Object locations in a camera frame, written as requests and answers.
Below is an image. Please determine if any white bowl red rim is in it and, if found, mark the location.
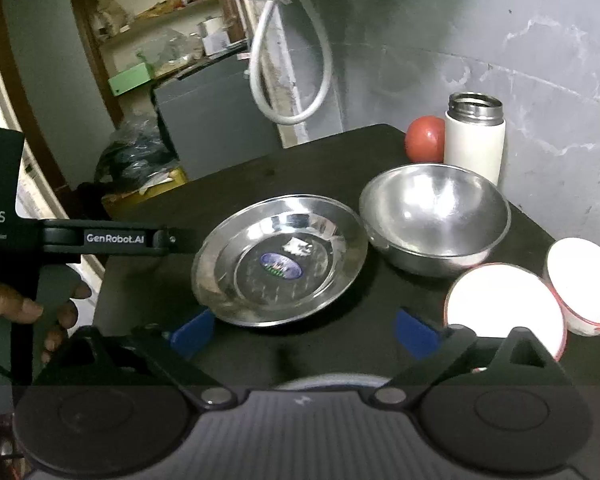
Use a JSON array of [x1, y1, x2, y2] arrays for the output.
[[443, 263, 567, 361], [543, 237, 600, 337]]

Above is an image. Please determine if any deep steel bowl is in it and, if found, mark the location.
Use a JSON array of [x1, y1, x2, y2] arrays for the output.
[[358, 164, 512, 278]]

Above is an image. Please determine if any steel plate with blue sticker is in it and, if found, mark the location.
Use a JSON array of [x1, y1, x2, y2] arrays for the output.
[[192, 194, 368, 328]]

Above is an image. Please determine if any left hand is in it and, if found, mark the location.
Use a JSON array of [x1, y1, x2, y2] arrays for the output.
[[0, 281, 92, 363]]

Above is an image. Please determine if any yellow crate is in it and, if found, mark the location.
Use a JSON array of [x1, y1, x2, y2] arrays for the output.
[[102, 167, 188, 216]]

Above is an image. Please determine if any black plastic bag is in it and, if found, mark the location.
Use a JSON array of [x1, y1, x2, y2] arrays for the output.
[[94, 114, 180, 194]]

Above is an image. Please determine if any red tomato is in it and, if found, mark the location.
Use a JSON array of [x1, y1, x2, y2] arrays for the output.
[[404, 116, 445, 162]]

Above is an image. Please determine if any green box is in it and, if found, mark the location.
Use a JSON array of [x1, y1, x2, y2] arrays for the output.
[[108, 62, 152, 96]]

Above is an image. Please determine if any dark grey cabinet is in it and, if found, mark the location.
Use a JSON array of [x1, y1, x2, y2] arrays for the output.
[[154, 54, 283, 180]]

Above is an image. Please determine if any white thermos steel top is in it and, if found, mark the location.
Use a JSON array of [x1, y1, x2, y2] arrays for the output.
[[443, 92, 506, 185]]

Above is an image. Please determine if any wooden shelf unit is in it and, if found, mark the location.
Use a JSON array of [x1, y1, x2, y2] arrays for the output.
[[70, 0, 246, 124]]

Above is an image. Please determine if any white hose loop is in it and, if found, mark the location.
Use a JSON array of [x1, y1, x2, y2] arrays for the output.
[[248, 0, 335, 126]]

